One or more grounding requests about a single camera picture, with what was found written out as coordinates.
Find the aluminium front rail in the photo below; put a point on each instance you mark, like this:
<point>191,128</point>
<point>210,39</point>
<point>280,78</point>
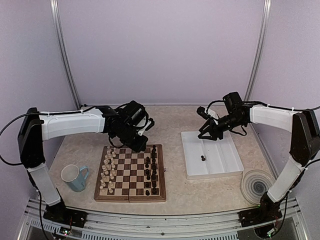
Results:
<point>208,226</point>

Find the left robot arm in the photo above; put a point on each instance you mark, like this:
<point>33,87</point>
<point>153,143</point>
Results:
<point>127,122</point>

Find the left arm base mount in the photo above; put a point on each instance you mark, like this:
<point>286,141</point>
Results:
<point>66,216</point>

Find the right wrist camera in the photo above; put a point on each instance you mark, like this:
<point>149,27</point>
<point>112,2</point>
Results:
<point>207,113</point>

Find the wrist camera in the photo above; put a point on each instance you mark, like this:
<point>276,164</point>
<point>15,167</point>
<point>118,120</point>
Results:
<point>145,125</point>
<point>207,113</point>

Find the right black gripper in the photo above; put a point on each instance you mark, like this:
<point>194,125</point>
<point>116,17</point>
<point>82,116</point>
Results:
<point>214,130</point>

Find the dark chess piece top corner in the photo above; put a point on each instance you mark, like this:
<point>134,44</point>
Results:
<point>154,149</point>

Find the right aluminium corner post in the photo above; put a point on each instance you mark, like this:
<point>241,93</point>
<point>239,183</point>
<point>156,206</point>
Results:
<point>259,48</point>

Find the left aluminium corner post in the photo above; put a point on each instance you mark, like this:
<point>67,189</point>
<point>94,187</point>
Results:
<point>54,5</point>

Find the white chess pieces row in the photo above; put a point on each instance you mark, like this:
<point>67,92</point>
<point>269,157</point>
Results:
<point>107,174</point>

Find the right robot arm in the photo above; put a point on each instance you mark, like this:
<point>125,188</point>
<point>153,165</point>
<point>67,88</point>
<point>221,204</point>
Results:
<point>301,126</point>

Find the light blue mug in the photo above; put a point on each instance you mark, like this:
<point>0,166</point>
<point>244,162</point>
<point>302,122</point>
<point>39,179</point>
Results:
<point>75,177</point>

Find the dark chess piece back rank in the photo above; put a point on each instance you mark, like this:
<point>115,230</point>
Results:
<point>153,157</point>

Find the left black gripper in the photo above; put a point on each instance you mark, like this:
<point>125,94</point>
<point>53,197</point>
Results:
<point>139,147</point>

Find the grey spiral coaster plate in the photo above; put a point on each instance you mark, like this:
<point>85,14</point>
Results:
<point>254,184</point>

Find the aluminium corner post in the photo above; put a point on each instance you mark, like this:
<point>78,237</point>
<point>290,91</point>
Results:
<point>54,5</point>
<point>259,48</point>

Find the wooden chess board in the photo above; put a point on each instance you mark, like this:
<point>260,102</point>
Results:
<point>131,177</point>

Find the dark chess piece corner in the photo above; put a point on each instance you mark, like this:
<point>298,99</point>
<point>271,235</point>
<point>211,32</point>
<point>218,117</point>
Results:
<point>154,191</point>
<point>154,149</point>

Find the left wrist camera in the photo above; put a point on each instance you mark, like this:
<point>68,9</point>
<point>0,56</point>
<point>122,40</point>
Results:
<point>145,125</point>

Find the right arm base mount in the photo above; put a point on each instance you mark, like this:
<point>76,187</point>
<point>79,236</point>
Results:
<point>259,215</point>

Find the white plastic tray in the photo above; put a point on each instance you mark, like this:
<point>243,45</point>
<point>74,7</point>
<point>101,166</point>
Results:
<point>222,158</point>

